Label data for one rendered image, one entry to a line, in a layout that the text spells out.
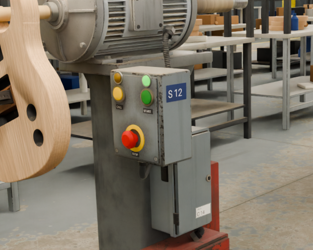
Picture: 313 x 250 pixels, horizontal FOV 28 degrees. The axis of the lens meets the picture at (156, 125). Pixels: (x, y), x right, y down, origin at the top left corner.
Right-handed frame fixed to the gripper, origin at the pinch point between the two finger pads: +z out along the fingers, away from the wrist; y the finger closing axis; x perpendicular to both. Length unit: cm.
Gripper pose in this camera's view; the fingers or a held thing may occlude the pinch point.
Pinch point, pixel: (1, 101)
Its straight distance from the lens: 144.3
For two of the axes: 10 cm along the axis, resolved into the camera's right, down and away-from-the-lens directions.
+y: 6.5, -2.5, -7.2
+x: -2.8, -9.6, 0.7
